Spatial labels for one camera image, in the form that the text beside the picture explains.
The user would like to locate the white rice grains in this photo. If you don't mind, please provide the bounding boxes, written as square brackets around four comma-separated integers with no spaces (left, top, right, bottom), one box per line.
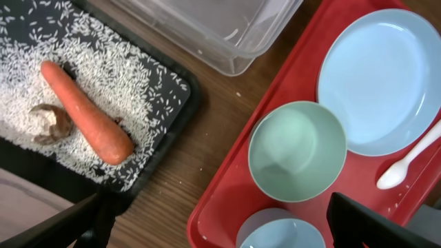
[0,0,190,193]

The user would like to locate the light blue bowl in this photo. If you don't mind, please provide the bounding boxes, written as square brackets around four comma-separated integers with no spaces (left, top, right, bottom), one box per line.
[236,208,326,248]

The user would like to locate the white plastic spoon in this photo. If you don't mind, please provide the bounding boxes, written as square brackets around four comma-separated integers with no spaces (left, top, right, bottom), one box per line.
[376,121,440,190]

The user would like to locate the black waste tray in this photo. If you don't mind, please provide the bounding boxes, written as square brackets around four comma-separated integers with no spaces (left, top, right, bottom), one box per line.
[1,1,201,209]

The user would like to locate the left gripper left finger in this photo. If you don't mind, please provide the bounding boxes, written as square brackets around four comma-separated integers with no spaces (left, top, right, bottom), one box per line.
[1,194,116,248]

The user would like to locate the red serving tray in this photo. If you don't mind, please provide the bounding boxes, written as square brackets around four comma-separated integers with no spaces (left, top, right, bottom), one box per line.
[187,0,440,247]

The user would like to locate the brown food scrap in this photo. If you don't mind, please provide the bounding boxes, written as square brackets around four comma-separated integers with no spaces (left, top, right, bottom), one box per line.
[29,103,74,145]

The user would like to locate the clear plastic bin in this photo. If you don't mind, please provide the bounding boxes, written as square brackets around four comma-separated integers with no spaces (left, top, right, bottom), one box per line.
[115,0,302,76]

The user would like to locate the light blue plate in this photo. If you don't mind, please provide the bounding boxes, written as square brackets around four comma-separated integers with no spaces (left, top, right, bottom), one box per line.
[317,8,440,156]

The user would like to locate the orange carrot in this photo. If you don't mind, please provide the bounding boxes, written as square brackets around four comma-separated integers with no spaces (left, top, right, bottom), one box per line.
[41,61,134,165]

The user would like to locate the green bowl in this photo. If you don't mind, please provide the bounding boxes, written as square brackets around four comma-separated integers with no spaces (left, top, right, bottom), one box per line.
[247,101,347,203]

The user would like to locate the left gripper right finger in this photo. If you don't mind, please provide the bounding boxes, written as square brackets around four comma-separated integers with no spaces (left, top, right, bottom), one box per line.
[327,192,438,248]

